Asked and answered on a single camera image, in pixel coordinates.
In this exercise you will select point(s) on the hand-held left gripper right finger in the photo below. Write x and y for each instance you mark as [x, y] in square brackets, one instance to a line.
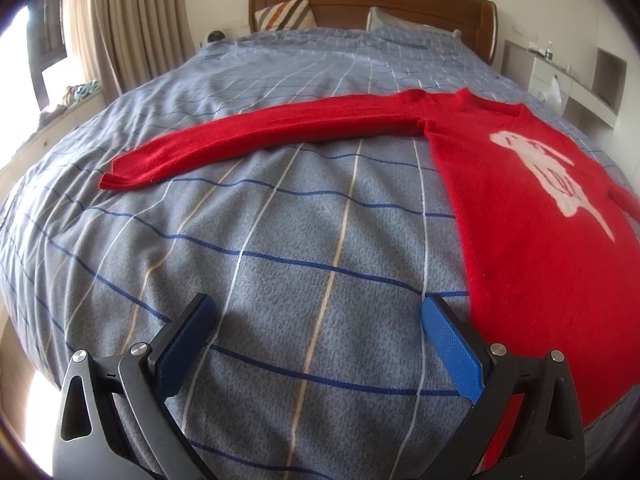
[452, 347]

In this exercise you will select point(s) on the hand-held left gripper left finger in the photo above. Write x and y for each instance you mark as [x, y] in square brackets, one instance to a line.
[185, 345]

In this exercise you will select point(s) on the red sweater with white print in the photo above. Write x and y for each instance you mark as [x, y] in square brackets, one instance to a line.
[500, 235]

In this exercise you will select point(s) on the pile of clothes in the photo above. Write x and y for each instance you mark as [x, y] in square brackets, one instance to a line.
[80, 92]

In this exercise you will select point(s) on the blue plaid blanket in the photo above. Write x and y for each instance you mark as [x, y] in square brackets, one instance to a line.
[300, 260]

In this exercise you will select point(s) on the white window bench cabinet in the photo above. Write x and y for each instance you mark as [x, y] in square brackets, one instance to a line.
[30, 150]

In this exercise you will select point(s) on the white plastic bag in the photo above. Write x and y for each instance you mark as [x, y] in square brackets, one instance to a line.
[551, 92]

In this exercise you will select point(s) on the white built-in desk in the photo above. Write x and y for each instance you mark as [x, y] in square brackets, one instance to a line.
[542, 72]

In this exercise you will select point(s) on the small bottles group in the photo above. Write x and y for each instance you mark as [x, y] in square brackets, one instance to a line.
[545, 51]

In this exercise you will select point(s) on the beige curtain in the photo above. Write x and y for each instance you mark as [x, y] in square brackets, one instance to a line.
[135, 20]

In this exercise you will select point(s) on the grey pillow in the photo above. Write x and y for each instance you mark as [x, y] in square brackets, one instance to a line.
[395, 17]

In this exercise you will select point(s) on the striped cushion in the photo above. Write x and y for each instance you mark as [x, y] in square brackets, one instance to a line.
[285, 15]

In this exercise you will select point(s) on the dark framed window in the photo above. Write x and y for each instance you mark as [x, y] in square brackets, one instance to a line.
[47, 25]

